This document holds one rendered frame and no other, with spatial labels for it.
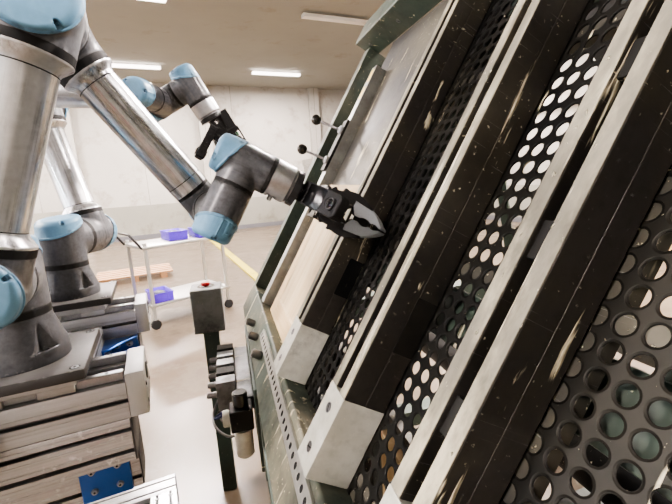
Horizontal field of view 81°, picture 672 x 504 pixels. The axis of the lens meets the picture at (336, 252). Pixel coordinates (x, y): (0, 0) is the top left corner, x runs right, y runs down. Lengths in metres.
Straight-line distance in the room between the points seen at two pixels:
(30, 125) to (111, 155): 11.12
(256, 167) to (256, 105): 11.62
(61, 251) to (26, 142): 0.65
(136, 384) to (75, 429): 0.12
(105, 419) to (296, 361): 0.37
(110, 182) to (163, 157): 10.97
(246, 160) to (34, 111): 0.30
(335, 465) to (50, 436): 0.53
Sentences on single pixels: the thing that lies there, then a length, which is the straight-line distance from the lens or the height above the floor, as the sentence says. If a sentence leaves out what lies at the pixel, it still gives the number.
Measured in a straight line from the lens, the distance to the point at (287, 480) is 0.76.
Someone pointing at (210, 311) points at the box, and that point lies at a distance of 1.67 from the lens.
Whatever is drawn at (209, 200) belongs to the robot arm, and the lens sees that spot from 0.74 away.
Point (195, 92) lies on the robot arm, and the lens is 1.32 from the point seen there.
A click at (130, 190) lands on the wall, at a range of 11.78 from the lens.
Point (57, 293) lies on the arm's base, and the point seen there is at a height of 1.06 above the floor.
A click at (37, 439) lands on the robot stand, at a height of 0.91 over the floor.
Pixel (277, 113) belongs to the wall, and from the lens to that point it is 12.48.
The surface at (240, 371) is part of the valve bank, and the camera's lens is 1.36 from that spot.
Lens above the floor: 1.33
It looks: 11 degrees down
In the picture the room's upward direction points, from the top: 3 degrees counter-clockwise
